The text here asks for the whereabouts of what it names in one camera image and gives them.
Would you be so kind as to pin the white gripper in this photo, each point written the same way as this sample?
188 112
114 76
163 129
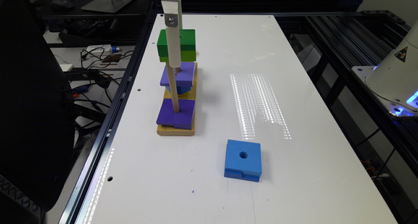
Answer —
173 24

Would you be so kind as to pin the green square block with hole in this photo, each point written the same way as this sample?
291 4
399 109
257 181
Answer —
187 45

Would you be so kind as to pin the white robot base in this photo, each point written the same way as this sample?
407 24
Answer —
394 80

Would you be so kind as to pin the light purple square block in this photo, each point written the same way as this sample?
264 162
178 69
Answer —
185 78

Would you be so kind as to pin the blue block under purple block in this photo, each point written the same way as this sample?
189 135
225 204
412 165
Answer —
180 90

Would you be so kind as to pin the dark purple square block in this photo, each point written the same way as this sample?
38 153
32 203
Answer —
181 120

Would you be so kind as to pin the blue square block with hole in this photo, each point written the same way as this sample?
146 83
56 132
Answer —
243 160

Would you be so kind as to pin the grey monitor stand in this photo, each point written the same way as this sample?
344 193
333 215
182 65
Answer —
107 6

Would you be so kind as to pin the wooden peg, near end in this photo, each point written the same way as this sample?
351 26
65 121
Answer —
173 88

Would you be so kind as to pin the white power strip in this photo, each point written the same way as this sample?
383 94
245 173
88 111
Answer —
104 49

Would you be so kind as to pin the wooden peg base board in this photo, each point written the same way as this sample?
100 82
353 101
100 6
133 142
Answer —
163 130

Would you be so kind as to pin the black office chair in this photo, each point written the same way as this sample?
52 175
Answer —
37 128

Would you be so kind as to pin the black aluminium frame rail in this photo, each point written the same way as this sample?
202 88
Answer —
86 191

